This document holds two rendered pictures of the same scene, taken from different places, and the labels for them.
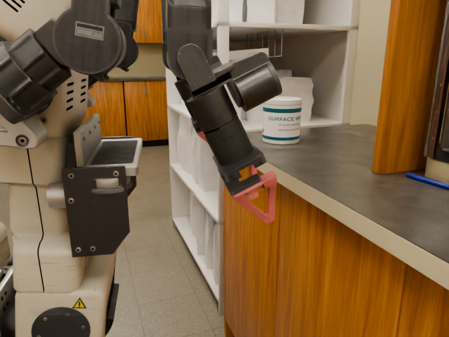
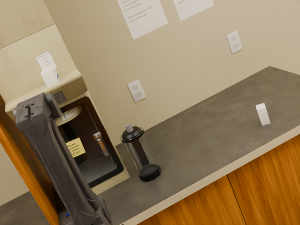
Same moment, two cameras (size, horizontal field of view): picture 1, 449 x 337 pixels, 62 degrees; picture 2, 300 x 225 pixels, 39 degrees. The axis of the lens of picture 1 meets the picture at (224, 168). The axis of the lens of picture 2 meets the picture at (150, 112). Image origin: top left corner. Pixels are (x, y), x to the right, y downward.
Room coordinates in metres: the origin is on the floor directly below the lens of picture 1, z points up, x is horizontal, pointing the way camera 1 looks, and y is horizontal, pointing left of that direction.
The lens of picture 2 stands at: (0.06, 1.08, 1.89)
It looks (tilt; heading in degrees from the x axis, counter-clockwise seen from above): 22 degrees down; 280
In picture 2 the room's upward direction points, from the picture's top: 24 degrees counter-clockwise
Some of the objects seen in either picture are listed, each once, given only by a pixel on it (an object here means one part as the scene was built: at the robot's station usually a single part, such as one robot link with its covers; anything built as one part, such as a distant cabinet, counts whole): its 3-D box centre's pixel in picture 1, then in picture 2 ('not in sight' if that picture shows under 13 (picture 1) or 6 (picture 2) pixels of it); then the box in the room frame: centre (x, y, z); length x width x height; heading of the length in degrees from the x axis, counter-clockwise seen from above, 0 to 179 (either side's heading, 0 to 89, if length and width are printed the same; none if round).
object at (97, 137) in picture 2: not in sight; (101, 145); (0.61, -0.54, 1.17); 0.05 x 0.03 x 0.10; 110
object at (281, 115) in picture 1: (281, 120); not in sight; (1.29, -0.20, 1.02); 0.13 x 0.13 x 0.15
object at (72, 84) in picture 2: not in sight; (48, 99); (0.71, -0.49, 1.46); 0.32 x 0.12 x 0.10; 20
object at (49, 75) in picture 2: not in sight; (50, 76); (0.66, -0.50, 1.54); 0.05 x 0.05 x 0.06; 8
